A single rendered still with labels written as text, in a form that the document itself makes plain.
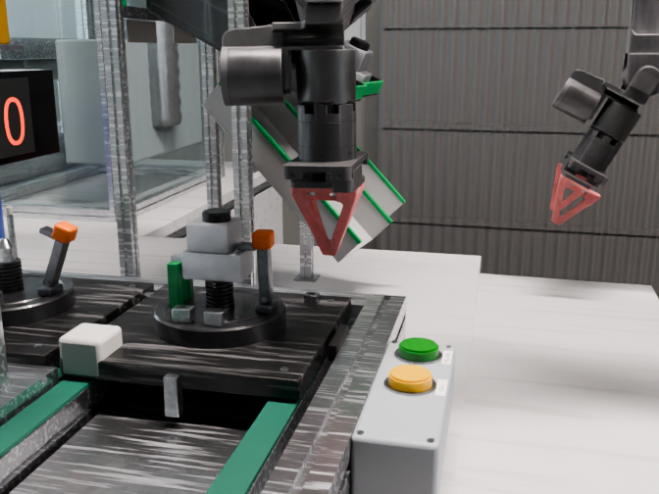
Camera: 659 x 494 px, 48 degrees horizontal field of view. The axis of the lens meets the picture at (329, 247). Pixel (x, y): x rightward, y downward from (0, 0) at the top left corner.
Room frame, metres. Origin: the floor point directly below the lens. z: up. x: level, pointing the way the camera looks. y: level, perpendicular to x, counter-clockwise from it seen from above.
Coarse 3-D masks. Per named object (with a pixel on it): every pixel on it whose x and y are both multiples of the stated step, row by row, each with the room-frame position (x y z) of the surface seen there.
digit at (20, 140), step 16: (0, 80) 0.58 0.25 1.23; (16, 80) 0.60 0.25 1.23; (0, 96) 0.58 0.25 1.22; (16, 96) 0.60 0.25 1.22; (0, 112) 0.58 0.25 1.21; (16, 112) 0.60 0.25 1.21; (0, 128) 0.58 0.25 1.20; (16, 128) 0.60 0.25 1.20; (32, 128) 0.62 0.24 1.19; (0, 144) 0.58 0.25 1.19; (16, 144) 0.59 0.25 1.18; (32, 144) 0.62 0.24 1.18
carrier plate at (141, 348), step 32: (160, 288) 0.88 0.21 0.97; (128, 320) 0.77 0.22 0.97; (288, 320) 0.77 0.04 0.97; (320, 320) 0.77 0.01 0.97; (128, 352) 0.68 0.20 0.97; (160, 352) 0.68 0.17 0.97; (192, 352) 0.68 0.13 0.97; (224, 352) 0.68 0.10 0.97; (256, 352) 0.68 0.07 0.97; (288, 352) 0.68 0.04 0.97; (320, 352) 0.69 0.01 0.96; (160, 384) 0.65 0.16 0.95; (192, 384) 0.64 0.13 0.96; (224, 384) 0.63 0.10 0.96; (256, 384) 0.62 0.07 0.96; (288, 384) 0.62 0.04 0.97
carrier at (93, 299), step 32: (0, 256) 0.81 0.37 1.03; (0, 288) 0.80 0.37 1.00; (32, 288) 0.82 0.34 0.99; (64, 288) 0.82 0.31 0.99; (96, 288) 0.88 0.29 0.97; (128, 288) 0.88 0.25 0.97; (32, 320) 0.76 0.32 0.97; (64, 320) 0.77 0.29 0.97; (96, 320) 0.77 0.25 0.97; (32, 352) 0.68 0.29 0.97
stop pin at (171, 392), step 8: (168, 376) 0.63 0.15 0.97; (176, 376) 0.63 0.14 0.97; (168, 384) 0.63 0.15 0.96; (176, 384) 0.63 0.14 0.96; (168, 392) 0.63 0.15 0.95; (176, 392) 0.63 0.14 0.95; (168, 400) 0.63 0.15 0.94; (176, 400) 0.63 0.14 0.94; (168, 408) 0.63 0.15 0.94; (176, 408) 0.63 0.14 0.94; (168, 416) 0.63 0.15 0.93; (176, 416) 0.63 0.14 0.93
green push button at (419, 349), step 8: (400, 344) 0.70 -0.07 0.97; (408, 344) 0.70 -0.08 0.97; (416, 344) 0.70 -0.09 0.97; (424, 344) 0.70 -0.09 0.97; (432, 344) 0.70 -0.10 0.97; (400, 352) 0.69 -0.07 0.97; (408, 352) 0.68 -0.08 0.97; (416, 352) 0.68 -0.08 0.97; (424, 352) 0.68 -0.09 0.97; (432, 352) 0.68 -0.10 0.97; (416, 360) 0.68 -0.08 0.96; (424, 360) 0.68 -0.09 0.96
